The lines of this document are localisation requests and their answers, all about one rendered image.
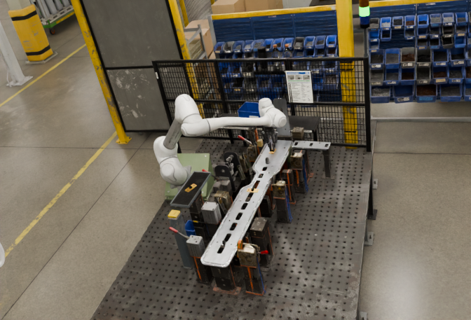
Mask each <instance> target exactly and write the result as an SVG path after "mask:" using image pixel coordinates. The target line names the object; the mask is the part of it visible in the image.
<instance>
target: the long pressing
mask: <svg viewBox="0 0 471 320"><path fill-rule="evenodd" d="M293 143H294V142H293V141H286V140H278V142H277V143H276V144H275V149H276V151H275V152H274V154H271V153H269V152H270V149H269V147H268V144H267V143H265V145H264V147H263V148H262V150H261V152H260V154H259V156H258V157H257V159H256V160H255V162H254V164H253V165H252V170H253V172H254V173H255V174H256V175H255V176H254V178H253V180H252V182H251V184H250V185H248V186H245V187H243V188H241V189H240V191H239V193H238V194H237V196H236V198H235V199H234V201H233V203H232V205H231V207H230V208H229V210H228V212H227V213H226V215H225V217H224V219H223V221H222V222H221V224H220V226H219V227H218V229H217V231H216V233H215V234H214V237H213V238H212V240H211V241H210V243H209V245H208V246H207V248H206V250H205V252H204V254H203V255H202V257H201V259H200V261H201V263H202V264H203V265H209V266H214V267H222V268H223V267H228V266H229V265H230V263H231V261H232V259H233V257H234V255H235V253H236V251H237V242H238V240H239V239H241V240H243V237H244V236H245V233H246V232H247V229H248V228H249V226H250V223H251V222H252V219H253V218H254V215H255V214H256V212H257V209H258V208H259V205H260V204H261V201H262V200H263V198H264V195H265V194H266V191H267V190H268V187H269V186H270V184H271V177H272V174H274V175H276V174H278V173H279V172H280V170H281V169H282V166H283V165H284V163H285V161H286V159H287V156H288V153H289V151H288V148H289V146H292V145H293ZM266 158H269V160H270V163H269V164H266V161H265V159H266ZM264 167H267V169H266V171H262V169H263V168H264ZM260 174H263V176H262V178H258V177H259V175H260ZM256 181H260V182H259V185H258V186H257V188H256V189H259V191H258V193H254V194H253V196H252V197H251V199H250V201H249V202H246V201H245V200H246V199H247V197H248V195H249V193H252V192H247V189H248V188H253V186H254V184H255V182H256ZM244 203H248V205H247V206H246V208H245V210H242V209H241V208H242V206H243V205H244ZM239 213H243V214H242V216H241V217H240V220H236V217H237V215H238V214H239ZM229 220H230V221H229ZM233 223H237V226H236V227H235V229H234V230H230V229H231V226H232V225H233ZM227 234H231V236H230V238H229V240H228V241H227V242H226V244H225V245H224V244H222V241H223V240H224V239H225V237H226V236H227ZM221 245H224V246H225V247H224V250H223V251H222V253H217V252H218V250H219V248H220V246H221Z"/></svg>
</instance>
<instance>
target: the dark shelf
mask: <svg viewBox="0 0 471 320"><path fill-rule="evenodd" d="M223 117H238V118H239V115H238V113H223V114H222V115H221V116H220V118H223ZM288 117H289V128H290V132H292V130H293V129H294V127H303V130H304V132H310V133H314V132H315V130H316V128H317V126H318V123H319V122H320V117H319V116H288ZM249 127H251V129H252V128H254V126H240V125H228V126H223V127H220V128H221V129H239V130H247V129H248V128H249ZM257 130H262V127H261V126H257Z"/></svg>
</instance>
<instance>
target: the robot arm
mask: <svg viewBox="0 0 471 320"><path fill-rule="evenodd" d="M259 115H260V116H261V117H260V118H238V117H223V118H206V119H202V118H201V117H200V114H199V110H198V107H197V106H196V103H195V102H194V100H193V99H192V98H191V97H190V96H189V95H180V96H178V97H177V98H176V100H175V119H174V120H173V122H172V125H171V127H170V129H169V131H168V133H167V135H166V137H165V136H162V137H159V138H157V139H156V140H155V142H154V144H153V149H154V153H155V155H156V158H157V161H158V163H159V165H160V167H161V176H162V177H163V179H164V180H166V181H167V182H168V183H171V184H170V188H171V189H173V188H177V190H178V192H179V190H180V189H181V187H182V186H183V185H184V184H185V182H186V180H187V179H188V178H189V177H190V175H191V166H190V165H189V166H186V167H182V165H181V163H180V161H179V160H178V157H177V149H178V145H177V142H178V141H179V138H180V137H181V135H182V134H183V135H184V136H186V137H197V136H200V135H204V134H207V133H209V132H211V131H213V130H215V129H218V128H220V127H223V126H228V125H240V126H260V125H263V126H264V131H262V132H261V134H262V135H263V138H264V141H265V143H267V144H268V147H269V149H270V152H271V150H272V148H271V142H270V139H269V135H270V136H271V139H272V142H273V143H272V147H273V152H274V151H275V144H276V143H277V142H278V132H276V131H275V130H274V127H284V126H285V124H286V122H287V119H286V116H285V115H284V113H282V112H281V111H279V110H278V109H276V108H275V107H274V106H273V105H272V102H271V100H270V99H269V98H263V99H260V100H259ZM265 133H266V135H265ZM273 133H275V139H274V136H273ZM266 137H267V138H266Z"/></svg>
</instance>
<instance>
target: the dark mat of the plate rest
mask: <svg viewBox="0 0 471 320"><path fill-rule="evenodd" d="M209 174H210V173H203V172H194V173H193V174H192V175H191V177H190V179H189V180H188V181H187V182H186V184H185V185H184V187H183V188H182V189H181V191H180V192H179V194H178V195H177V196H176V198H175V199H174V200H173V202H172V203H171V204H182V205H189V203H190V202H191V201H192V199H193V198H194V196H195V195H196V193H197V192H198V190H199V189H200V187H201V186H202V184H203V183H204V181H205V180H206V178H207V177H208V176H209ZM192 184H196V185H197V186H196V187H195V188H194V189H192V190H191V191H189V192H186V191H185V190H186V189H187V188H188V187H189V186H191V185H192Z"/></svg>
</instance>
